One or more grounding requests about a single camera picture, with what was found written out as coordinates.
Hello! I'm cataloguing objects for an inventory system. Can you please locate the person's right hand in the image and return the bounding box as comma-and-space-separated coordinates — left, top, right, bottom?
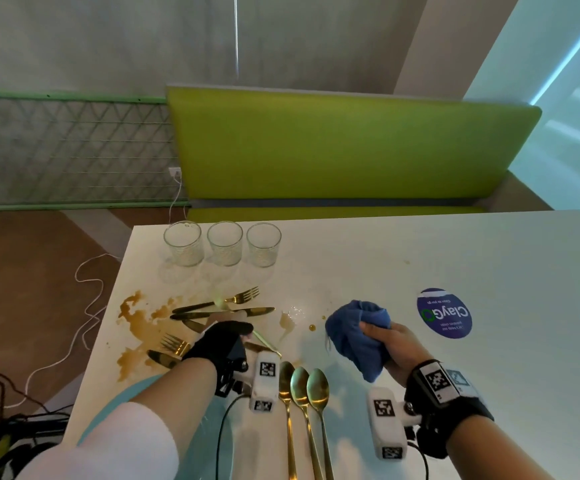
359, 322, 434, 388

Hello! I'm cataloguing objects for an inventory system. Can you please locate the person's left hand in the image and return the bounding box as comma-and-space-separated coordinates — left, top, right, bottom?
182, 320, 254, 379

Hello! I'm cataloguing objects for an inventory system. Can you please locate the blue cloth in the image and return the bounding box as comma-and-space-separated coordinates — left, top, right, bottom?
324, 300, 394, 384

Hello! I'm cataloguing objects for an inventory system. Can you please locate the gold cutlery piece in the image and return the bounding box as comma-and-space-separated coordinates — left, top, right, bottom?
251, 330, 283, 359

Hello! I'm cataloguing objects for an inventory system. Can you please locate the person's left forearm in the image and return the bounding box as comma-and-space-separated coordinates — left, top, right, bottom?
17, 356, 220, 480

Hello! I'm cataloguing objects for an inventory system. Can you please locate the person's right forearm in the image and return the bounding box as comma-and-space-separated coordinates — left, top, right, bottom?
444, 414, 573, 480

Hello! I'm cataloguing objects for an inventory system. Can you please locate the gold fork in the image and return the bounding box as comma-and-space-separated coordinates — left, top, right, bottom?
172, 286, 261, 315
160, 333, 191, 357

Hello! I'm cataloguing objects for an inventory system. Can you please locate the round blue sticker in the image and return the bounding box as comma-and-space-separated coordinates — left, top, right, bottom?
416, 288, 474, 340

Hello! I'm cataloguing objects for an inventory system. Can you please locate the gold spoon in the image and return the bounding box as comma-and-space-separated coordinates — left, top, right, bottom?
306, 368, 335, 480
278, 361, 299, 480
290, 366, 324, 480

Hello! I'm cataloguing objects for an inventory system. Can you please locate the clear drinking glass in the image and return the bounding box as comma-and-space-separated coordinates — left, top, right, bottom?
163, 221, 205, 268
246, 223, 282, 268
207, 221, 244, 267

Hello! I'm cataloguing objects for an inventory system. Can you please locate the black right wrist band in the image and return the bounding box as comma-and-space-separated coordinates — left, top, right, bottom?
403, 359, 496, 459

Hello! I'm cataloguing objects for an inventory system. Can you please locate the brown liquid spill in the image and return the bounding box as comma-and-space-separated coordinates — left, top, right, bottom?
116, 290, 185, 383

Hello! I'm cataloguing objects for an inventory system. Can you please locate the light blue plate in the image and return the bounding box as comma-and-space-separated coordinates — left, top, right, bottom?
77, 374, 236, 480

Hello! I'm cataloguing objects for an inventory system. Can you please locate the green bench seat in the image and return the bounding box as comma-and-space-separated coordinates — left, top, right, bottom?
166, 85, 544, 224

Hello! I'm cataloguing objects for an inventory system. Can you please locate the green mesh fence panel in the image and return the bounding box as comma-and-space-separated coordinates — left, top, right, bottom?
0, 91, 188, 212

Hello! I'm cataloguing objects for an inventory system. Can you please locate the black left wrist mount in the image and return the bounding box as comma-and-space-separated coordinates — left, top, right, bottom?
214, 352, 249, 398

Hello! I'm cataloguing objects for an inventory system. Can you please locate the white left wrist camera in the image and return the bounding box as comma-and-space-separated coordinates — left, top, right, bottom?
242, 350, 281, 414

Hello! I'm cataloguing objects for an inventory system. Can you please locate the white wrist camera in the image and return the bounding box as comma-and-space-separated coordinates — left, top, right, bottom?
367, 387, 423, 461
242, 350, 281, 414

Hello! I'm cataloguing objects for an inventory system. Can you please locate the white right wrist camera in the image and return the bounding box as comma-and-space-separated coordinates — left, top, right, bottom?
367, 387, 423, 461

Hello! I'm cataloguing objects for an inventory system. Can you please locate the black left camera cable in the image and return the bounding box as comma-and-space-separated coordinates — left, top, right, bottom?
214, 394, 251, 480

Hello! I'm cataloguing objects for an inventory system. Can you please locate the black camera cable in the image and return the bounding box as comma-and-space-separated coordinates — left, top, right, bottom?
214, 394, 251, 480
404, 427, 431, 480

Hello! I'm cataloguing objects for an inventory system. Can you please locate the black right camera cable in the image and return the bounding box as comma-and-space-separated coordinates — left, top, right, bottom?
404, 427, 431, 480

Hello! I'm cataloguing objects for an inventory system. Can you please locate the white cable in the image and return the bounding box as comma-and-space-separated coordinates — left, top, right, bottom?
19, 170, 186, 411

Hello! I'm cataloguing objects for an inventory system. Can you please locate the bundle of black cables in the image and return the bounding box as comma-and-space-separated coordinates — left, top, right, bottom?
0, 371, 73, 478

